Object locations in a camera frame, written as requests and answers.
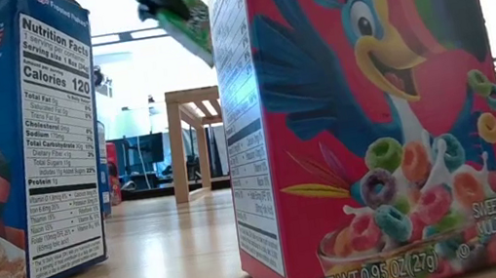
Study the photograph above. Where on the red Froot Loops cereal box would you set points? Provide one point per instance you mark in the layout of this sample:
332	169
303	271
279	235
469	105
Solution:
114	178
321	98

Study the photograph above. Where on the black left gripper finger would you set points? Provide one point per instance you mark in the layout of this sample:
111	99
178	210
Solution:
171	7

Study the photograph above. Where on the green Apple Jacks cereal box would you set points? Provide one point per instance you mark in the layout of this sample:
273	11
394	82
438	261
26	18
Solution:
193	34

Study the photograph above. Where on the light wooden slatted shelf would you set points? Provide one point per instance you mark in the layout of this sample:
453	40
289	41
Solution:
178	159

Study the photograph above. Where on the black computer monitor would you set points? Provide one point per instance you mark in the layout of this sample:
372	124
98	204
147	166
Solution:
146	149

